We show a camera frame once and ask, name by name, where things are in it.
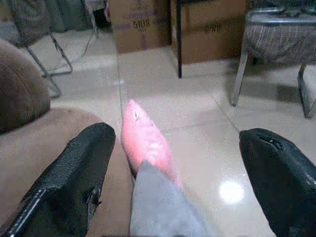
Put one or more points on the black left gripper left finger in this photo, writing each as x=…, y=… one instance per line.
x=66, y=177

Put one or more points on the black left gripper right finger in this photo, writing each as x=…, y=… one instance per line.
x=284, y=177

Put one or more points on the brown fabric sofa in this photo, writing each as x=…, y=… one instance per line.
x=27, y=128

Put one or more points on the grey pillow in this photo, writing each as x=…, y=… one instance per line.
x=160, y=205

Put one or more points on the large plain cardboard box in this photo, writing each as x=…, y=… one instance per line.
x=209, y=34

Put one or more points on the cardboard box with purple print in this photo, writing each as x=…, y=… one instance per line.
x=138, y=24

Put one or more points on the black table leg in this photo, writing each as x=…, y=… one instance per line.
x=179, y=39

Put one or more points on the grey woven metal frame chair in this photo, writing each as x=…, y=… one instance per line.
x=274, y=42

